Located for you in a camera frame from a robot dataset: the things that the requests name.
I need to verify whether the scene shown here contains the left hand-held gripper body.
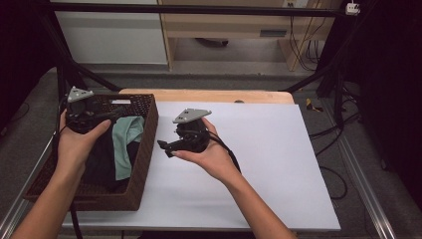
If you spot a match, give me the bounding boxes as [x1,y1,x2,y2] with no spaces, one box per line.
[65,86,103,134]

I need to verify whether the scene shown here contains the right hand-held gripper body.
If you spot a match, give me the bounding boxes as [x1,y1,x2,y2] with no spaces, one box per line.
[171,108,213,154]

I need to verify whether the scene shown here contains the brown wicker basket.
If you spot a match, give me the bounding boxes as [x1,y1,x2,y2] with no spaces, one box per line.
[22,93,159,212]

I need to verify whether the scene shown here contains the black and green shirt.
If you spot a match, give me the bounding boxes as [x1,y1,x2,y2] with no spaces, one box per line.
[81,115,146,194]

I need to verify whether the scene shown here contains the person's left hand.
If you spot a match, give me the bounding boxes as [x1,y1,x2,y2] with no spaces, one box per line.
[56,111,112,174]

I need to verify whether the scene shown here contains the person's right hand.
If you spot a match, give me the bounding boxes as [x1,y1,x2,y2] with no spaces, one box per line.
[170,117,244,184]

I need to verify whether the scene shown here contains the black metal stand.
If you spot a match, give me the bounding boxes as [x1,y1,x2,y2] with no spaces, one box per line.
[282,0,379,129]
[35,0,122,125]

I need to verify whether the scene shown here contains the white cabinet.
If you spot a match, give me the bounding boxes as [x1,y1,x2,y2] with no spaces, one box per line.
[54,0,168,66]

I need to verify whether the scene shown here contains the white table board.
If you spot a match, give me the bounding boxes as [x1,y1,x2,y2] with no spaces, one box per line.
[60,101,341,232]

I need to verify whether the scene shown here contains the light wooden desk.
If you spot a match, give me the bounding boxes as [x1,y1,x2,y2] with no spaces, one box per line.
[157,0,342,72]

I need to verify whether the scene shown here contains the yellow and black floor item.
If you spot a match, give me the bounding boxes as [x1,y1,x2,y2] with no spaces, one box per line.
[305,98,324,114]

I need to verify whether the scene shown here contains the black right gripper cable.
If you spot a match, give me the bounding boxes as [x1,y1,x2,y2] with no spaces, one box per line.
[207,129,242,174]

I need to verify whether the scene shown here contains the black horizontal frame bar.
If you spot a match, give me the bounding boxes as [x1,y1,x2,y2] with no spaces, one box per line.
[49,2,349,18]

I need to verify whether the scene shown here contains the hanging desk cables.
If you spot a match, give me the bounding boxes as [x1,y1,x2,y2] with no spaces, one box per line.
[288,14,324,73]

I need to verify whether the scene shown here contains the black floor cables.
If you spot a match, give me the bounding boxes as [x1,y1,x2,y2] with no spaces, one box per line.
[308,86,363,201]

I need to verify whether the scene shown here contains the small white camera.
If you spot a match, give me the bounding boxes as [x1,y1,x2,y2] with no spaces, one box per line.
[344,2,361,17]

